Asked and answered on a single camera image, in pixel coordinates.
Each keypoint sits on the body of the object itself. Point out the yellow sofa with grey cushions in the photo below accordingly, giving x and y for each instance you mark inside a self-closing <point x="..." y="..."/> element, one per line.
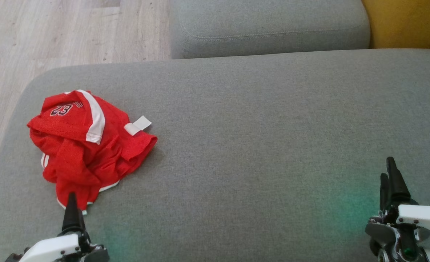
<point x="411" y="22"/>

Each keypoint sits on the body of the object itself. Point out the small grey sofa seat cushion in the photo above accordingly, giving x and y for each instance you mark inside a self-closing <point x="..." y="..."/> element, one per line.
<point x="265" y="22"/>

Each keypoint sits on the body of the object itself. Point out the large grey sofa seat cushion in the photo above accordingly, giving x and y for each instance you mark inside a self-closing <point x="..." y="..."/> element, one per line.
<point x="254" y="127"/>

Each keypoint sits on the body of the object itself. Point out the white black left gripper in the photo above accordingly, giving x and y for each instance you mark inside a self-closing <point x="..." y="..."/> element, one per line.
<point x="51" y="249"/>

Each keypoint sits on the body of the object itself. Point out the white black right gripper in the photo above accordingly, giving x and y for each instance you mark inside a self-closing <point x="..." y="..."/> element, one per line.
<point x="422" y="218"/>

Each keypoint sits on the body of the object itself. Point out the red shorts white waistband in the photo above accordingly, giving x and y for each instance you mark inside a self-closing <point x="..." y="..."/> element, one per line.
<point x="73" y="112"/>

